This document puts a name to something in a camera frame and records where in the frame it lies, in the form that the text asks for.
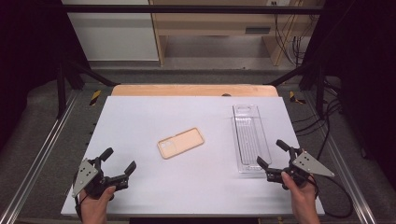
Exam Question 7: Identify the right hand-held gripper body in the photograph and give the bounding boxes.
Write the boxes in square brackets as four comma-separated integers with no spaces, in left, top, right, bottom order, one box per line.
[266,148,336,188]

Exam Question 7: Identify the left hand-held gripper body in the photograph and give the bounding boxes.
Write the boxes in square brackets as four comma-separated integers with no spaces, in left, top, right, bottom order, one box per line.
[72,158,130,200]

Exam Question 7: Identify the clear plastic tray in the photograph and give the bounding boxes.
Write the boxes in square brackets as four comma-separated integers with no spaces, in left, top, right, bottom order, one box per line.
[231,104,273,175]

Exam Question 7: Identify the person's left hand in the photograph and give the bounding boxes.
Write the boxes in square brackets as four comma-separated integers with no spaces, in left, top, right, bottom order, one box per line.
[78,185,117,217]

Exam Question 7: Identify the person's right hand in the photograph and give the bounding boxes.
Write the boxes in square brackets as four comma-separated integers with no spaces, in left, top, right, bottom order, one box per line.
[280,171,318,214]

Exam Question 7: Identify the white table board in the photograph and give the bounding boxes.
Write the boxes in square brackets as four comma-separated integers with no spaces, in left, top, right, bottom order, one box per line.
[60,95,326,217]

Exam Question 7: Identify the wooden table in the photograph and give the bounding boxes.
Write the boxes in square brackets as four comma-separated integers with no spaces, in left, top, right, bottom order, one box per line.
[110,83,279,98]

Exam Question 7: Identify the dark curtain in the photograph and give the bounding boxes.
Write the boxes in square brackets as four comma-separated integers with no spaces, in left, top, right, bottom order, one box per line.
[301,0,396,183]
[0,0,92,152]

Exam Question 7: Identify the white cabinet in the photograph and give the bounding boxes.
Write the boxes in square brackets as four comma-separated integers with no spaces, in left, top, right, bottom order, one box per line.
[61,0,160,63]

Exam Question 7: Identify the light wooden desk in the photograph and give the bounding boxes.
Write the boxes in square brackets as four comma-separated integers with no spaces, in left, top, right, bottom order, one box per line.
[148,0,326,67]

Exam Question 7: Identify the aluminium rail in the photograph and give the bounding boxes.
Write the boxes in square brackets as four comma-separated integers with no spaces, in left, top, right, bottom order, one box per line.
[302,91,378,224]
[0,91,79,224]

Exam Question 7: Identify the black floor cables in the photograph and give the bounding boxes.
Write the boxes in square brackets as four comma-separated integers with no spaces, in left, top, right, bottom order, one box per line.
[292,78,344,161]

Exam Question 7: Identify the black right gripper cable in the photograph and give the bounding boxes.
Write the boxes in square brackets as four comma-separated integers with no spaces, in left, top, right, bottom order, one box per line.
[307,174,355,219]

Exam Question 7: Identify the black frame strut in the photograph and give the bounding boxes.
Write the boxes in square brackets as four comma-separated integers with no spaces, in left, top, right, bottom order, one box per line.
[56,60,120,119]
[263,60,327,119]

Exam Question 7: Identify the bundle of hanging cables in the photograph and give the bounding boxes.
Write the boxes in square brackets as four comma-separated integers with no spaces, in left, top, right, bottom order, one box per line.
[273,0,316,67]

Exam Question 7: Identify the black horizontal frame bar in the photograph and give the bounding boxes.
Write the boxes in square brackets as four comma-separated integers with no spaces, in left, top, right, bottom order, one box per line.
[61,4,325,15]

